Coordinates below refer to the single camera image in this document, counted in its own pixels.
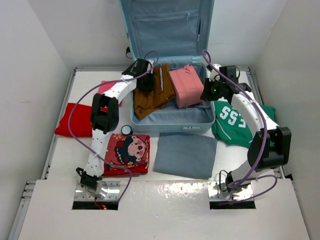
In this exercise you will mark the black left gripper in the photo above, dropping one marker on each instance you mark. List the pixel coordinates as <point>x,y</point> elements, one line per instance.
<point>150,86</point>

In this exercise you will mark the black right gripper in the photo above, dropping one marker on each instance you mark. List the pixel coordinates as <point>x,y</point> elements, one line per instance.
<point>206,95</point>

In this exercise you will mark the brown trousers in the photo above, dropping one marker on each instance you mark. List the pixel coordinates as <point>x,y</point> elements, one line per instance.
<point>145,103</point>

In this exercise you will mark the pink cosmetic case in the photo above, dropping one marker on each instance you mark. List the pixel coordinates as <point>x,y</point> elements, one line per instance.
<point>187,85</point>

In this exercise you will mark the green lettered jersey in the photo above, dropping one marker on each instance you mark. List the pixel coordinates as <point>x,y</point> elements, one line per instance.
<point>229,126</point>

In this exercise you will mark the light blue suitcase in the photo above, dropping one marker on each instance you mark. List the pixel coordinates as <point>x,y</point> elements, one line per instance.
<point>174,33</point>

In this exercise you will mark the red cartoon print cloth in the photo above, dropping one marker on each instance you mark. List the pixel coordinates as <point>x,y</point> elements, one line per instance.
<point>128,151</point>

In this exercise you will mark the plain red cloth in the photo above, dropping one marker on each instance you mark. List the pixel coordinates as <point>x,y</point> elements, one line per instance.
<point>80,122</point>

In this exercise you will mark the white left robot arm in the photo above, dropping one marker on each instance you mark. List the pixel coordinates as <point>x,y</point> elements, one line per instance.
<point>104,118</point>

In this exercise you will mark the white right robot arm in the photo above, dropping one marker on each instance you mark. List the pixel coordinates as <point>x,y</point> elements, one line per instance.
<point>270,146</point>

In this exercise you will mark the lid suitcase wheel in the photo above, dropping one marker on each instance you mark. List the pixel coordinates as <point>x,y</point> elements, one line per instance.
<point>128,53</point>

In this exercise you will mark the pink folded towel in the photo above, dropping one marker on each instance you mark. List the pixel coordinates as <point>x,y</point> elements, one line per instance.
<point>105,87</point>

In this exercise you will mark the front left suitcase wheel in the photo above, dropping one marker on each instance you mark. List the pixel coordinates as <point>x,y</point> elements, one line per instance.
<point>126,130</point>

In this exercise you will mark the grey folded towel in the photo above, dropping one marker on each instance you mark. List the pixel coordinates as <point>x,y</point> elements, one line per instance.
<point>185,155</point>

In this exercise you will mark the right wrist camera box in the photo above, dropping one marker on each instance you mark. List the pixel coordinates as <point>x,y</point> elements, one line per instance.
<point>231,73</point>

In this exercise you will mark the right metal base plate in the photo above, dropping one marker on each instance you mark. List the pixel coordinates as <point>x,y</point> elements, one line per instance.
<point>218,192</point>

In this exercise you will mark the metal base plate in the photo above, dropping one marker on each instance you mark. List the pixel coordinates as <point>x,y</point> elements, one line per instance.
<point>106,191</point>
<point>218,192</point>

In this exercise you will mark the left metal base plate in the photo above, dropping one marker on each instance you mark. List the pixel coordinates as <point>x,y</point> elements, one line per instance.
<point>106,191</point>

